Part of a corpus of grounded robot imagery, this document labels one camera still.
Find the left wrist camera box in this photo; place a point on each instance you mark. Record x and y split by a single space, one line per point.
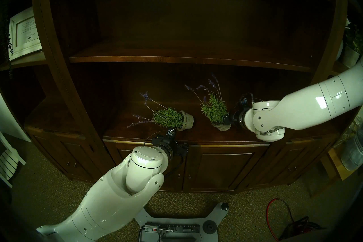
171 131

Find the grey power strip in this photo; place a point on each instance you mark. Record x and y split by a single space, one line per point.
175 227

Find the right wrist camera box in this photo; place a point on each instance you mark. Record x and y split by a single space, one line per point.
245 101

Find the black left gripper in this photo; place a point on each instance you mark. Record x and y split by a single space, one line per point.
170 146

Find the grey metal robot base plate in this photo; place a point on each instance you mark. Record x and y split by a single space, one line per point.
217 214

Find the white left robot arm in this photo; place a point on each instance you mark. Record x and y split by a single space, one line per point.
107 201

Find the dark trailing plant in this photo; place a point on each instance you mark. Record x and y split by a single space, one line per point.
10 45

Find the fake lavender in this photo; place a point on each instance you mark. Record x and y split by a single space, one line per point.
215 111
167 118

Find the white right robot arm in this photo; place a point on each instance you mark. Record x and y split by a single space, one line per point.
312 108

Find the green plant in white pot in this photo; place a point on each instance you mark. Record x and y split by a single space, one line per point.
350 57

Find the black star knob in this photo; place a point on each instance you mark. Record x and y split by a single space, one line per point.
225 206

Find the pale vase with white flowers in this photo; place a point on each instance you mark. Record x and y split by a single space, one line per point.
339 50

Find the black round rubber cap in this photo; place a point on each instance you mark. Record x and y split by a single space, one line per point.
210 227

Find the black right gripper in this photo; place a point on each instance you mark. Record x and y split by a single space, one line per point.
237 119

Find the white framed certificate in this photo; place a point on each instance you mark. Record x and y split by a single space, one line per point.
27 31

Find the dark wooden shelf cabinet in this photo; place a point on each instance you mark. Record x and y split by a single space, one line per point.
198 17

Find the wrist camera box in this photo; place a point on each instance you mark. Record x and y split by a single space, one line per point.
171 131
245 101

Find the light wooden side table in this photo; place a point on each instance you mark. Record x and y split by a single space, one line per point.
331 159

